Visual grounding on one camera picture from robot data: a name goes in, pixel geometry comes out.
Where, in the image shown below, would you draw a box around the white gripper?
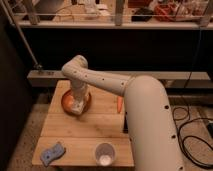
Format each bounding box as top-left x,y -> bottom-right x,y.
70,98 -> 86,115

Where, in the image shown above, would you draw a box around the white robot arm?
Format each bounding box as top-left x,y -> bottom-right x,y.
62,55 -> 185,171

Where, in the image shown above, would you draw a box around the orange ceramic bowl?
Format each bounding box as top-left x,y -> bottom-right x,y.
61,89 -> 92,115

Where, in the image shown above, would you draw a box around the orange carrot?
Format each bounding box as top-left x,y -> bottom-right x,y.
117,96 -> 123,113

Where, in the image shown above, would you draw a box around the blue sponge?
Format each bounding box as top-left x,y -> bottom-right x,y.
40,142 -> 66,167

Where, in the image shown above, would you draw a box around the diagonal metal pole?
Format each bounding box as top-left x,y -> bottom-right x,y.
0,0 -> 43,71

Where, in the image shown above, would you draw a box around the black object on shelf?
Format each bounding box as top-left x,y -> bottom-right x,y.
131,8 -> 154,22

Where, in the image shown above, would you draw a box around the red orange items on shelf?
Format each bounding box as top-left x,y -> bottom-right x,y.
153,2 -> 204,22

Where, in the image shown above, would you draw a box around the metal shelf rail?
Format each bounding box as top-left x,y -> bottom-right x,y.
15,13 -> 213,30

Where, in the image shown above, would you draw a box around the black cable on floor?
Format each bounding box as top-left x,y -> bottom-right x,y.
172,103 -> 213,169

